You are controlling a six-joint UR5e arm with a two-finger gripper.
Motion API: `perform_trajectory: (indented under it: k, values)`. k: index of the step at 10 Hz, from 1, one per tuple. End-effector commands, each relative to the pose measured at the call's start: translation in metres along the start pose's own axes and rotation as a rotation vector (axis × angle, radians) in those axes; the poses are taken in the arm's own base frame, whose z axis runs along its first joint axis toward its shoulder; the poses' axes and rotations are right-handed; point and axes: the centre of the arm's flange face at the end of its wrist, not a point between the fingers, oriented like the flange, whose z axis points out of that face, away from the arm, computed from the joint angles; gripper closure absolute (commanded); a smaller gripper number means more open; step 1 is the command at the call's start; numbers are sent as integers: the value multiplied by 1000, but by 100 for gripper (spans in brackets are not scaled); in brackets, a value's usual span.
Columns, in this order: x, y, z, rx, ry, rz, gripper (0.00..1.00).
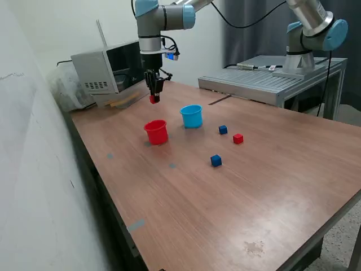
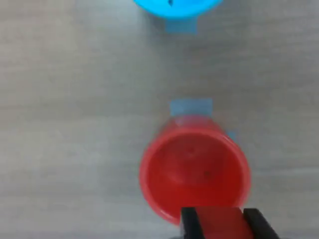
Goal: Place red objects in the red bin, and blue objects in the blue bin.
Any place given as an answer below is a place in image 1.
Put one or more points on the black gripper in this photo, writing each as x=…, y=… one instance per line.
x=151, y=63

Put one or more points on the red cube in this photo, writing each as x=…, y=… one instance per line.
x=151, y=99
x=238, y=139

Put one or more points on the blue cube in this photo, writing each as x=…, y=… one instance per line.
x=223, y=130
x=216, y=161

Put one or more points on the grey metal robot base table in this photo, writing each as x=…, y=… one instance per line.
x=253, y=82

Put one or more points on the grey blue UR5e robot arm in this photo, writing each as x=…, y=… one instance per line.
x=152, y=25

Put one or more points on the pale wooden stick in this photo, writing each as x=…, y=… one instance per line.
x=124, y=100

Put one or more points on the red plastic cup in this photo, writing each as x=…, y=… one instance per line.
x=156, y=135

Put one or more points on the blue plastic cup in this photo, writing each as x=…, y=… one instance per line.
x=192, y=120

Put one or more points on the grey tape square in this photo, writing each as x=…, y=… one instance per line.
x=147, y=144

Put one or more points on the silver microwave oven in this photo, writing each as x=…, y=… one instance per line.
x=90, y=67

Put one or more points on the thin white rod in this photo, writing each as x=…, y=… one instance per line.
x=101, y=32

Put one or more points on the grey translucent plastic bag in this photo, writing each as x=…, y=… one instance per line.
x=63, y=90

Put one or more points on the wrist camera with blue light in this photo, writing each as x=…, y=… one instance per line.
x=172, y=56

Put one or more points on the grey metal table bracket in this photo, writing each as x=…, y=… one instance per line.
x=132, y=242

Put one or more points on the dark metal table frame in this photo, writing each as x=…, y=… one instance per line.
x=313, y=251

